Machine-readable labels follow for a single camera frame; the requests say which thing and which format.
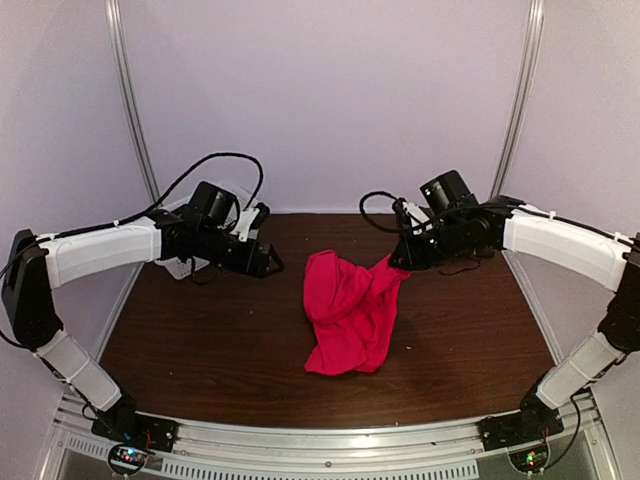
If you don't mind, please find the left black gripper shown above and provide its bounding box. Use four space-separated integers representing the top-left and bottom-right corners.
196 226 285 280

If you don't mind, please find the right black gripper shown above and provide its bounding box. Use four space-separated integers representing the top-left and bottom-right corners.
388 217 466 273

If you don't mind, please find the red garment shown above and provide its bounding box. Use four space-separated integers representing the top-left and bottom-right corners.
303 250 411 376

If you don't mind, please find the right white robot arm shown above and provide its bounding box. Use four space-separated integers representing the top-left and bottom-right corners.
390 194 639 442

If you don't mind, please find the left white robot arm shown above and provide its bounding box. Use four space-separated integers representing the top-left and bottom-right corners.
1 209 284 444

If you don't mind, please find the white plastic laundry basket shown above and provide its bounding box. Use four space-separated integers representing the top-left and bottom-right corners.
148 181 272 278

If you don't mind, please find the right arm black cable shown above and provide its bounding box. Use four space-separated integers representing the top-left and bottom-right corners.
358 191 416 234

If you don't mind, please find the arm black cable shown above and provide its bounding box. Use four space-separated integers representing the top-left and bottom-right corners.
0 152 265 351
358 191 416 234

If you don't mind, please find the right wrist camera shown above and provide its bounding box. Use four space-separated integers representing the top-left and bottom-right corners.
392 170 479 235

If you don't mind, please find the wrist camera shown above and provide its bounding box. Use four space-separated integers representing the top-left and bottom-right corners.
392 170 479 235
187 181 270 242

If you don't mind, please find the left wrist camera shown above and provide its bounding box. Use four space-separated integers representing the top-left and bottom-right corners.
187 181 270 242

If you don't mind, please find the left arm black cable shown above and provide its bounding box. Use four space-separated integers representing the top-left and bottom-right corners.
0 152 265 351

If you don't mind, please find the right aluminium corner post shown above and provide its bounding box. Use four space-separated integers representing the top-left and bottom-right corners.
490 0 545 197

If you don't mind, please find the aluminium corner post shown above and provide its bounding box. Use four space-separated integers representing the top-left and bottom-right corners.
490 0 545 197
104 0 160 201

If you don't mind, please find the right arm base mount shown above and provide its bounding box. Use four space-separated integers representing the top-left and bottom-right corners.
477 395 582 478

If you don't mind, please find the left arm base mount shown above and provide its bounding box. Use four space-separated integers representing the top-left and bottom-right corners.
82 394 178 479

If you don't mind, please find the left aluminium corner post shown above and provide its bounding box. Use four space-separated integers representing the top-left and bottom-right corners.
104 0 160 201

